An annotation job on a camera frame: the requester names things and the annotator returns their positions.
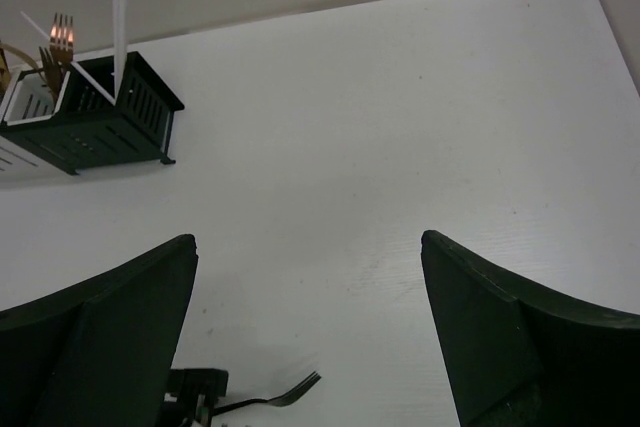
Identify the white slotted utensil container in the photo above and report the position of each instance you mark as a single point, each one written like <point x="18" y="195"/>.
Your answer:
<point x="18" y="164"/>

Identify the black fork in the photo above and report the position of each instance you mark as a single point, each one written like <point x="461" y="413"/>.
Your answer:
<point x="283" y="400"/>

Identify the white insert in black container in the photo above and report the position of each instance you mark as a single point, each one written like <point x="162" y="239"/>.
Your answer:
<point x="29" y="100"/>

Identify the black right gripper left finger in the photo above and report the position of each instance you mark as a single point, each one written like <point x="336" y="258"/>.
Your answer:
<point x="98" y="353"/>

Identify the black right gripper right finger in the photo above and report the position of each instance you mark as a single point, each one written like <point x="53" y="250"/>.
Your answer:
<point x="518" y="353"/>

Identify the black slotted utensil container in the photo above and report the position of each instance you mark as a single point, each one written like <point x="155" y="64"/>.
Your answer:
<point x="88" y="132"/>

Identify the small copper fork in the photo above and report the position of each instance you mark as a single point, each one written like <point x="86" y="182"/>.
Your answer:
<point x="51" y="71"/>

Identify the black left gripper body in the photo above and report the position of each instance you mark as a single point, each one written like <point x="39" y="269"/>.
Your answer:
<point x="191" y="394"/>

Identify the copper chopstick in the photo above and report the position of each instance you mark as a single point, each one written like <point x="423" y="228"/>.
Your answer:
<point x="79" y="68"/>

